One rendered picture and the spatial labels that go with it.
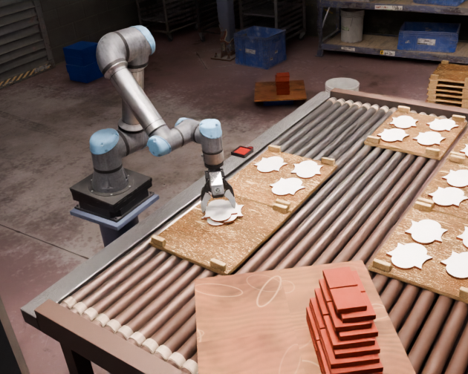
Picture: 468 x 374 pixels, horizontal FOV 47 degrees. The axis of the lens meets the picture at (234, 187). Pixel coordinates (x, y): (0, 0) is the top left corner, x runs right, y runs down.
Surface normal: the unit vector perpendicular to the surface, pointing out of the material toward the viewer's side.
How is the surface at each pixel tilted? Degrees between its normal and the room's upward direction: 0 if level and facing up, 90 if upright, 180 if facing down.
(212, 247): 0
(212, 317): 0
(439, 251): 0
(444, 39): 90
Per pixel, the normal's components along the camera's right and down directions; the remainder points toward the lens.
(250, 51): -0.62, 0.44
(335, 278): -0.07, -0.86
